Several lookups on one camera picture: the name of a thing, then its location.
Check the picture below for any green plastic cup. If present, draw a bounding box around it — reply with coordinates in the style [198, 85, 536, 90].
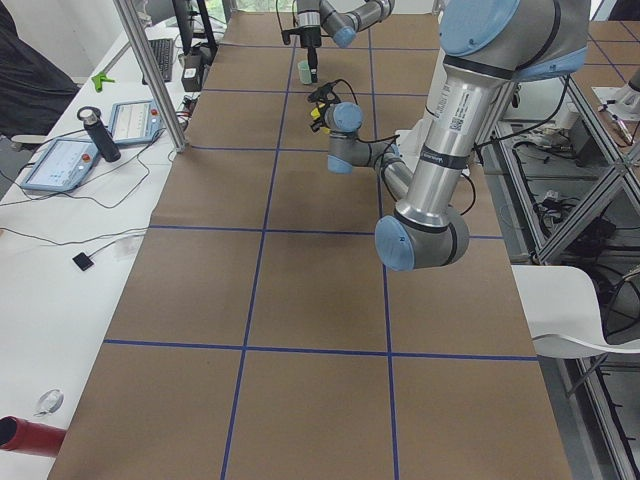
[297, 60, 313, 85]

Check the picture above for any white camera pedestal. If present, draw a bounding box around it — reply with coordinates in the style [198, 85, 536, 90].
[395, 109, 434, 154]

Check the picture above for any small black puck device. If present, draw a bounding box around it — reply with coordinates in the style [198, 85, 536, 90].
[72, 252, 94, 271]

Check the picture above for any aluminium frame post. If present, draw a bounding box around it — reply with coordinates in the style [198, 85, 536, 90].
[113, 0, 187, 153]

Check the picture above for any far teach pendant tablet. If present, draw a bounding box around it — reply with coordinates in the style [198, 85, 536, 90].
[108, 100, 164, 146]

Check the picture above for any black keyboard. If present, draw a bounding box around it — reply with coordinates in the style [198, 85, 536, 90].
[149, 38, 174, 83]

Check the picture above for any black box with label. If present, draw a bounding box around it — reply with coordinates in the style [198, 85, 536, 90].
[181, 54, 203, 92]

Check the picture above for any black monitor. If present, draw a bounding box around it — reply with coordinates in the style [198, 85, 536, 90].
[172, 0, 218, 55]

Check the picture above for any round silver desk grommet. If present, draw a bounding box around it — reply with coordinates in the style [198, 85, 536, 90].
[34, 389, 64, 417]

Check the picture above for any black water bottle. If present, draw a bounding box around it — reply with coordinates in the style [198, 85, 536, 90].
[76, 106, 121, 162]

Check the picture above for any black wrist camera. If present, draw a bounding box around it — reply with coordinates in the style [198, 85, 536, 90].
[307, 81, 341, 105]
[281, 27, 301, 45]

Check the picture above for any white curved chair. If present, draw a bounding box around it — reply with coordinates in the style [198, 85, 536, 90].
[511, 265, 639, 359]

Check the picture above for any red cylindrical bottle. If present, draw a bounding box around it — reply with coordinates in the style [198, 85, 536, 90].
[1, 416, 67, 458]

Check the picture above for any teach pendant tablet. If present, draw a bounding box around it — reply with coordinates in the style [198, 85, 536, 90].
[20, 139, 99, 193]
[108, 100, 164, 146]

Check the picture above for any yellow plastic cup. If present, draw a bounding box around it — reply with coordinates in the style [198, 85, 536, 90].
[310, 103, 325, 131]

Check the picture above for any near teach pendant tablet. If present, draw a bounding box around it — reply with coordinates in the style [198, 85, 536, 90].
[20, 139, 99, 193]

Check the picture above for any green plastic clamp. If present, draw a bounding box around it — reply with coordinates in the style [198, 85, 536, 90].
[91, 71, 114, 93]

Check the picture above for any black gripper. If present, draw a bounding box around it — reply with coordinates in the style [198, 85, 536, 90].
[310, 100, 329, 131]
[299, 25, 321, 83]

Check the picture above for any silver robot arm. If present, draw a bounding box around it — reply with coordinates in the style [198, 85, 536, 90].
[281, 0, 395, 83]
[308, 1, 590, 271]

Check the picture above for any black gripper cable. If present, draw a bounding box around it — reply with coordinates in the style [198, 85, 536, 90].
[329, 78, 374, 146]

